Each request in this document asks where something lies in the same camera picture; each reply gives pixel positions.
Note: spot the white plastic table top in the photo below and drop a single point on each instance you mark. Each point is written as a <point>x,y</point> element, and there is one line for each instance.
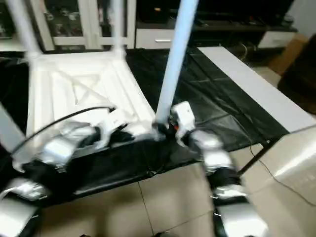
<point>84,84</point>

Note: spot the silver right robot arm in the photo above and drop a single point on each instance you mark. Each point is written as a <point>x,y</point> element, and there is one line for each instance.
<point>212,153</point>

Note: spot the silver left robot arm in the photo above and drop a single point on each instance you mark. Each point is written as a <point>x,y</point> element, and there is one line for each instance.
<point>59,148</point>

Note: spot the black work mat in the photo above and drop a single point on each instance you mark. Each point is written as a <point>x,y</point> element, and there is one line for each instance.
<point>207,98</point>

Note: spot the white drawer unit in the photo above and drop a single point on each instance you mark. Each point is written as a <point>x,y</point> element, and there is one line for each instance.
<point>153,38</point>

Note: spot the black tripod leg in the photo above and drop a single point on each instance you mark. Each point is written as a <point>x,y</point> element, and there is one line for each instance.
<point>256,157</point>

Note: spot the white flat board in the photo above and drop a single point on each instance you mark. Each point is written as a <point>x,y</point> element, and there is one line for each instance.
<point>252,84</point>

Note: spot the white glass door cabinet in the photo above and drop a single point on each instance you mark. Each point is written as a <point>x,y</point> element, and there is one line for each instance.
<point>84,22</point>

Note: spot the dark low sideboard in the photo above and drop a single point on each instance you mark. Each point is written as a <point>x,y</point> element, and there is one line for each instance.
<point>232,17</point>

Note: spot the white low side cabinet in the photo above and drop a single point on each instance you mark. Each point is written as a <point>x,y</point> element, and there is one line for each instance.
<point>276,39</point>

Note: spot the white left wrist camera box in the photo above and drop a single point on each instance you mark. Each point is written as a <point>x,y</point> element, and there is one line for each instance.
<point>112,124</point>

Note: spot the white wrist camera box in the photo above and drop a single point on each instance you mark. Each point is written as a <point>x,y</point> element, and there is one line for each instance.
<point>183,118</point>
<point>112,124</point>

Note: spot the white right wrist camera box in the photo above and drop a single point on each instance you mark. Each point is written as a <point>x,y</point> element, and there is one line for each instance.
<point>183,118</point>

